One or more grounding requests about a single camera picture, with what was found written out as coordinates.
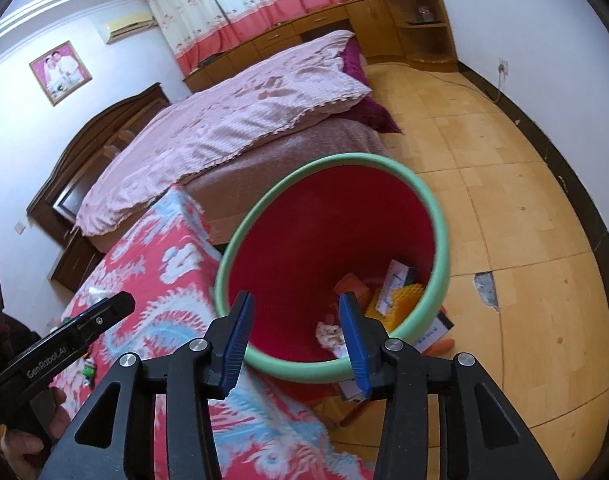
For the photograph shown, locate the white blue medicine box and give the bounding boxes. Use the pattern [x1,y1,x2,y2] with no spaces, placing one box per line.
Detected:
[376,260,416,315]

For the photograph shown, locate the knotted white sock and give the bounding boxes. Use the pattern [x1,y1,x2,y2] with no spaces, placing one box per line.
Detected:
[315,322,345,352]

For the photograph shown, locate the yellow orange knitted item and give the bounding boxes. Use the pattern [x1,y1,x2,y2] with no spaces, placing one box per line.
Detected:
[364,284,425,334]

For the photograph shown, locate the person's left hand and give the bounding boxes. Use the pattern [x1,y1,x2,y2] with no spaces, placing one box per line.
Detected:
[0,387,71,480]

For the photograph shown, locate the red bin with green rim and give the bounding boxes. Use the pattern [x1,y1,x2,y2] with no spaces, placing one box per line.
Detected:
[216,153,451,384]

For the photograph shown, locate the dark wooden nightstand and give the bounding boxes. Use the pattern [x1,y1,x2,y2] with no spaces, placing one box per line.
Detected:
[50,233,104,292]

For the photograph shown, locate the red floral table cloth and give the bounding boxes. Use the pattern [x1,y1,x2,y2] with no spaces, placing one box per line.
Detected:
[54,186,373,479]

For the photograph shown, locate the dark wooden headboard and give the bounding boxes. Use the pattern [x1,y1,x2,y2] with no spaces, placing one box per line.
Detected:
[27,82,170,246]

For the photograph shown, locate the dark purple blanket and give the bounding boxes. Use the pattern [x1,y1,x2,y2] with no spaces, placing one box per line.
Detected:
[333,37,403,136]

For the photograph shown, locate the pink checked bedspread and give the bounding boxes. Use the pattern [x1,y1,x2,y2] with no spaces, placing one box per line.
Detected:
[79,30,370,231]

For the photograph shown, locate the framed wedding photo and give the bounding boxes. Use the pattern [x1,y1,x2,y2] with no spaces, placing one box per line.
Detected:
[29,41,92,106]

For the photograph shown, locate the wooden corner shelf unit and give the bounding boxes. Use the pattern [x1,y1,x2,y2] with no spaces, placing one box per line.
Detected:
[385,0,458,73]

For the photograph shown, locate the long wooden low cabinet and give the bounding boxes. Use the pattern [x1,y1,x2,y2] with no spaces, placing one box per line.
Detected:
[184,0,405,92]

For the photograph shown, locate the small keychain charm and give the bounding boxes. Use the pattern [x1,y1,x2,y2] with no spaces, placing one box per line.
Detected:
[80,352,97,389]

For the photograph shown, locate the wall socket with cable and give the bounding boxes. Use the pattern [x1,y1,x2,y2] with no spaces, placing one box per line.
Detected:
[408,58,511,104]

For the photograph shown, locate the white wall air conditioner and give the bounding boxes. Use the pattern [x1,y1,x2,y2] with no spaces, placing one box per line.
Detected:
[97,11,158,44]

